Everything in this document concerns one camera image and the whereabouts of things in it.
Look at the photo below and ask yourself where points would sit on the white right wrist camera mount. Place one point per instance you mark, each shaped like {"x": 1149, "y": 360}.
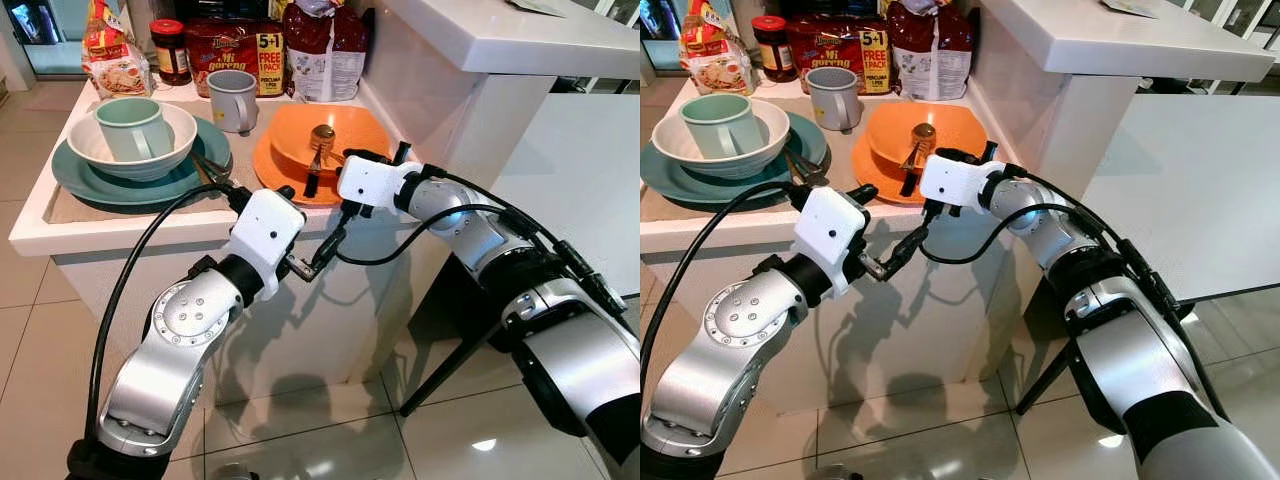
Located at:
{"x": 955, "y": 182}
{"x": 375, "y": 185}

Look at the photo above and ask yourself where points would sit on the mint green mug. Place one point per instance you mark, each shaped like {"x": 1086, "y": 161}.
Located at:
{"x": 130, "y": 135}
{"x": 718, "y": 130}

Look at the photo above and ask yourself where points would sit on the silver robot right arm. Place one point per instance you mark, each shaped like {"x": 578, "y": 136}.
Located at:
{"x": 1150, "y": 370}
{"x": 580, "y": 360}

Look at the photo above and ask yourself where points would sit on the white bowl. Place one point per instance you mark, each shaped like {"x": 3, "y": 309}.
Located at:
{"x": 675, "y": 148}
{"x": 90, "y": 150}

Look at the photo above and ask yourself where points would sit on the white counter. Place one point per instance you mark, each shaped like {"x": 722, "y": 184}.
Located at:
{"x": 300, "y": 320}
{"x": 900, "y": 340}

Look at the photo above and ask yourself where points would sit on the white raised countertop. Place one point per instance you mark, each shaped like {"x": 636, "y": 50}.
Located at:
{"x": 480, "y": 40}
{"x": 1100, "y": 40}

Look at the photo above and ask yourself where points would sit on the red lidded jar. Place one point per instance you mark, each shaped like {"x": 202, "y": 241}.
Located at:
{"x": 772, "y": 50}
{"x": 170, "y": 55}

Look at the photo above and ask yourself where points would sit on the orange bowl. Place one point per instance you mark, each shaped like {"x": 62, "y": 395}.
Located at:
{"x": 960, "y": 128}
{"x": 355, "y": 130}

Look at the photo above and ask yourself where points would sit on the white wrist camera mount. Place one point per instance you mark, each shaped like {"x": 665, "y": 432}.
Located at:
{"x": 265, "y": 235}
{"x": 955, "y": 182}
{"x": 375, "y": 185}
{"x": 830, "y": 235}

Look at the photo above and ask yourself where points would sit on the teal plate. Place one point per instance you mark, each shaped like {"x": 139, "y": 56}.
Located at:
{"x": 680, "y": 180}
{"x": 90, "y": 180}

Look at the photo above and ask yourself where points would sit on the orange plate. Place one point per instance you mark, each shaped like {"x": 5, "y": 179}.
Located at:
{"x": 870, "y": 175}
{"x": 275, "y": 175}

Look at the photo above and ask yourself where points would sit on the grey mug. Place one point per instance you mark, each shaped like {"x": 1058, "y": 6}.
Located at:
{"x": 235, "y": 105}
{"x": 835, "y": 102}

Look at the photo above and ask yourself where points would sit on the white and red bag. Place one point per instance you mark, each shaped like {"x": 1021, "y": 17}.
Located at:
{"x": 325, "y": 60}
{"x": 930, "y": 60}

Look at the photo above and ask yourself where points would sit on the paper sheet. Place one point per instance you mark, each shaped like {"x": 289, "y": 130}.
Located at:
{"x": 1130, "y": 7}
{"x": 535, "y": 7}

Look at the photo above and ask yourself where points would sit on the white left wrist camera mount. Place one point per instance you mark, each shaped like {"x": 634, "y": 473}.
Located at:
{"x": 265, "y": 235}
{"x": 830, "y": 235}

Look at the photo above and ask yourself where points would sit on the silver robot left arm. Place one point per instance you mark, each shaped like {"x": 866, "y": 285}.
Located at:
{"x": 740, "y": 320}
{"x": 190, "y": 310}

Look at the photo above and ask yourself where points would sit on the dark cutlery piece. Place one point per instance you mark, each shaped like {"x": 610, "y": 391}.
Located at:
{"x": 212, "y": 168}
{"x": 805, "y": 168}

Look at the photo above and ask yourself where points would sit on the yellow red noodle packet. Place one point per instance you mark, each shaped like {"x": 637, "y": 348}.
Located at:
{"x": 115, "y": 60}
{"x": 715, "y": 60}

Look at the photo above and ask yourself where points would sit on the red noodle multipack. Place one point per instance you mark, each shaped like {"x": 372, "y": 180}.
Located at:
{"x": 840, "y": 40}
{"x": 230, "y": 45}

